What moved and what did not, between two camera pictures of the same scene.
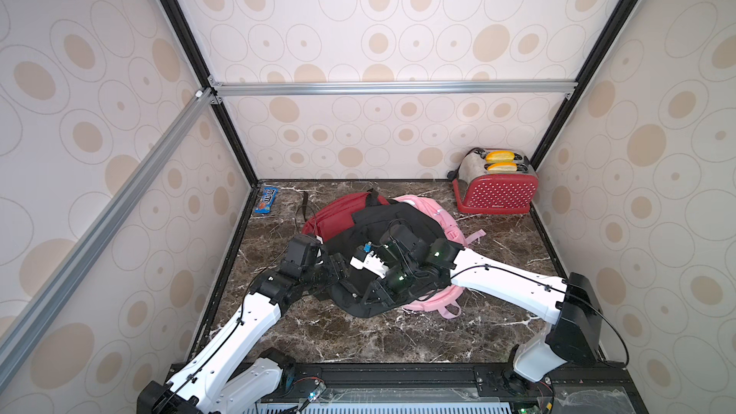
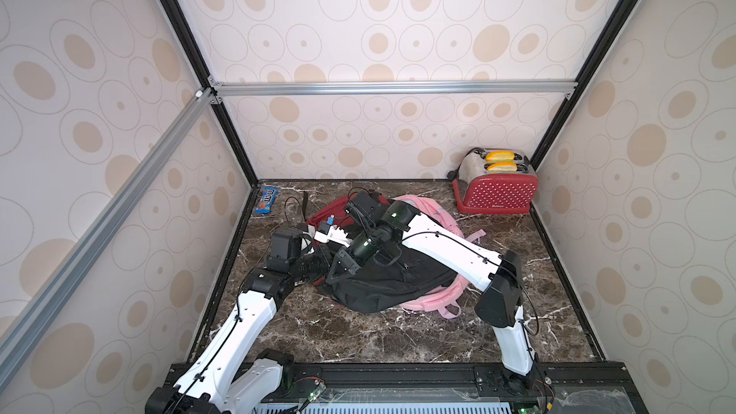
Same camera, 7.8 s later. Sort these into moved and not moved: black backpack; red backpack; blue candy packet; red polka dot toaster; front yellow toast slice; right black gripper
Moved: black backpack; right black gripper
Not moved: red backpack; front yellow toast slice; red polka dot toaster; blue candy packet
